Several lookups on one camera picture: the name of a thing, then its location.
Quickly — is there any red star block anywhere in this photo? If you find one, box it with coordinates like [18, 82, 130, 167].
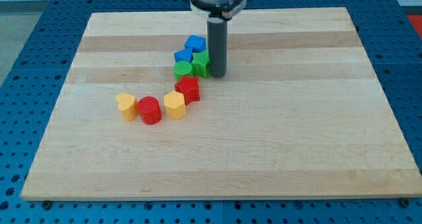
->
[175, 76, 200, 105]

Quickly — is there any red cylinder block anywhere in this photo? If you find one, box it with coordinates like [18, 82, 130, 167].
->
[137, 96, 162, 125]

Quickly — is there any blue triangle block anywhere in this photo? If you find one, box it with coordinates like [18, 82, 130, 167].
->
[173, 48, 193, 63]

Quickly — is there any green cylinder block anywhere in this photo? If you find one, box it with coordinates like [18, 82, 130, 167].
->
[173, 61, 193, 82]

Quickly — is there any green star block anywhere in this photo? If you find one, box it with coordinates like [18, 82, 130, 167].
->
[191, 51, 210, 78]

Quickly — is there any yellow hexagon block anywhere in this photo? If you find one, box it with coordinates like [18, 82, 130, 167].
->
[164, 91, 187, 119]

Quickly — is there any blue cube block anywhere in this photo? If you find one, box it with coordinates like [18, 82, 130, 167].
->
[185, 35, 206, 53]

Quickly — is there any yellow heart block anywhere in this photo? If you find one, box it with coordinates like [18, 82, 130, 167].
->
[115, 93, 138, 121]

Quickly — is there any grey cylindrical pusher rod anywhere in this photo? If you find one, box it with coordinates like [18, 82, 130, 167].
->
[207, 21, 227, 78]

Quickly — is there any wooden board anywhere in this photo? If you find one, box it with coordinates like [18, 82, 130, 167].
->
[21, 7, 421, 201]

